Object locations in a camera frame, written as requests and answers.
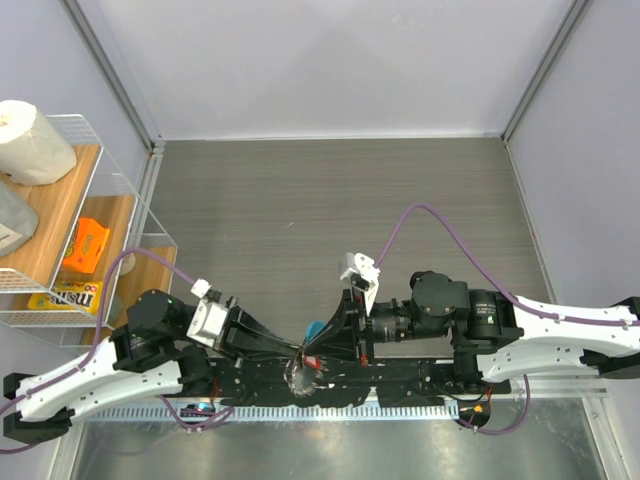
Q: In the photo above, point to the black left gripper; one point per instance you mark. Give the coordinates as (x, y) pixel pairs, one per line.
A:
(245, 335)

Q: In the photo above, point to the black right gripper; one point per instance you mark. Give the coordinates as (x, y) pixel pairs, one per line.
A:
(334, 340)

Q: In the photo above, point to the blue key tag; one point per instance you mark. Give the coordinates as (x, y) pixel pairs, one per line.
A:
(314, 329)

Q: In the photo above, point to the key with red tag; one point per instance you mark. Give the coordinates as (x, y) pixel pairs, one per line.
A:
(315, 363)

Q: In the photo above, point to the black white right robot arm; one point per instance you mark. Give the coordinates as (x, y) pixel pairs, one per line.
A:
(495, 335)

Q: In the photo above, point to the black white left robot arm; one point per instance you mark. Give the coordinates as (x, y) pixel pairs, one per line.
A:
(163, 350)

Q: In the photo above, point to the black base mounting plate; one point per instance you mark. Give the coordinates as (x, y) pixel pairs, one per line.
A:
(397, 382)

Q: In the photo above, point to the yellow m&m's bag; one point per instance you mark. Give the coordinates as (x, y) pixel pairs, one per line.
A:
(84, 296)

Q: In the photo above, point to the orange candy box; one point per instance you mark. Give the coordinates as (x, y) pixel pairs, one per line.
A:
(86, 246)

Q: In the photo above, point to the white paper towel roll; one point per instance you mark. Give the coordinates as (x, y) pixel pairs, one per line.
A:
(33, 152)

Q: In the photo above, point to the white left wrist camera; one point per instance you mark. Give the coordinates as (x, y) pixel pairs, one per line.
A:
(210, 315)

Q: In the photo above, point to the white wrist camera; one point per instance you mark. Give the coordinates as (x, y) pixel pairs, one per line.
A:
(359, 271)
(210, 315)

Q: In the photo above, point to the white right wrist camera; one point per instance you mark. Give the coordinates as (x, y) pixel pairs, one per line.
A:
(359, 271)

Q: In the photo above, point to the slotted white cable duct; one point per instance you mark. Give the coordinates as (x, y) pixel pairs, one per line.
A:
(370, 410)

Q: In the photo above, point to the white wire wooden shelf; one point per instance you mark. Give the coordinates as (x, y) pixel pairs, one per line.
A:
(136, 257)

